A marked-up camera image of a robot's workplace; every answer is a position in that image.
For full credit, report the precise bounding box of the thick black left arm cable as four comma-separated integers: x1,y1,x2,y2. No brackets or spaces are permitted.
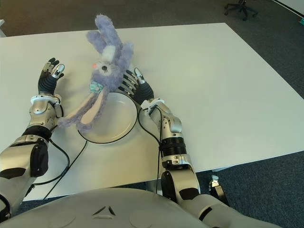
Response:
23,140,70,192

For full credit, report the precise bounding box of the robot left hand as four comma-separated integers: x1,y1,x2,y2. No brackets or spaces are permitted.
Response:
37,57,65,97

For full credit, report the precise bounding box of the short black right wrist cable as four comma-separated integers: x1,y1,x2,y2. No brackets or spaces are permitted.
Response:
154,106,164,145

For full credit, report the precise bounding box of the white plate black rim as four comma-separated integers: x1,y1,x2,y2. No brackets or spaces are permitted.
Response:
77,92,139,144

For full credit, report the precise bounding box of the black office chair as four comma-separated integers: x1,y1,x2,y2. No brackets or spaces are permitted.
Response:
224,0,259,21

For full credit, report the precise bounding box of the white table leg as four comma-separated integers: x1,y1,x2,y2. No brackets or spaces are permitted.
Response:
146,181,164,196

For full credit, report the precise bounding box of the metal bracket under table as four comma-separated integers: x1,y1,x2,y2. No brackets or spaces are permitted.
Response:
210,175,221,190

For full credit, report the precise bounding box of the thin black looping cable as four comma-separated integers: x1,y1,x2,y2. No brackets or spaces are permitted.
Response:
44,104,87,200

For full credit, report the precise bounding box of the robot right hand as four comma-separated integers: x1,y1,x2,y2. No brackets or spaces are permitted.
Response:
118,67,154,105

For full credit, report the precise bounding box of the purple plush bunny doll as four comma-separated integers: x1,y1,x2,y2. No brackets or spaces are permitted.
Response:
57,14,134,134

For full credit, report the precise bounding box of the long black right arm cable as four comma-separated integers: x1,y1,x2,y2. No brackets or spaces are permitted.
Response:
138,108,164,193

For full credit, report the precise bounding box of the silver robot torso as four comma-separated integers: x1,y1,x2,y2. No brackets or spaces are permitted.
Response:
0,187,209,228

